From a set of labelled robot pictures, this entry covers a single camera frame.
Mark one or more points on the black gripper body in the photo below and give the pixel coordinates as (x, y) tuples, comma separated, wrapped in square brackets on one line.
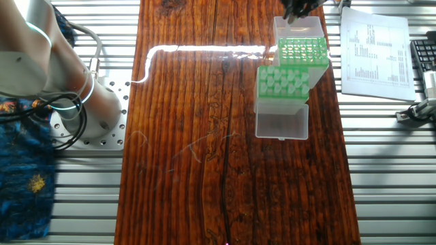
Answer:
[(301, 4)]

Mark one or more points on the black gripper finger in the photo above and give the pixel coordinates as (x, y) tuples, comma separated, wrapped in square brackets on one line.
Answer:
[(287, 13), (301, 13)]

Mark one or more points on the clear box with green rack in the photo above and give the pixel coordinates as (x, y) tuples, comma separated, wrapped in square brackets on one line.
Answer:
[(282, 122), (306, 25)]

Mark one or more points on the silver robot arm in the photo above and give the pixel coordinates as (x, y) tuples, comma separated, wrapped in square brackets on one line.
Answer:
[(41, 51)]

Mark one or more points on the printed white paper sheet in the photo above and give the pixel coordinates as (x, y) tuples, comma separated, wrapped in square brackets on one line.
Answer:
[(374, 88)]

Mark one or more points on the black keyboard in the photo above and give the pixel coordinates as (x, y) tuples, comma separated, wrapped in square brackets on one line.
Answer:
[(424, 54)]

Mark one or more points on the brown wooden board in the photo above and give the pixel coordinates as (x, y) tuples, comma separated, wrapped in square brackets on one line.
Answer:
[(204, 170)]

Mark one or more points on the blue starry painted cloth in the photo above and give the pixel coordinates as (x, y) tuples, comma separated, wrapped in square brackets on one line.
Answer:
[(24, 190)]

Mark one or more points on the silver camera on stand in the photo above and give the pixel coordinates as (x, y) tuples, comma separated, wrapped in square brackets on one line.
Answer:
[(430, 83)]

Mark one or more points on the aluminium camera bracket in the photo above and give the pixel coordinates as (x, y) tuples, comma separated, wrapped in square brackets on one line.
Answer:
[(425, 107)]

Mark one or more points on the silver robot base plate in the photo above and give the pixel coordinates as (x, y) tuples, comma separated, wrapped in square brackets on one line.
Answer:
[(119, 139)]

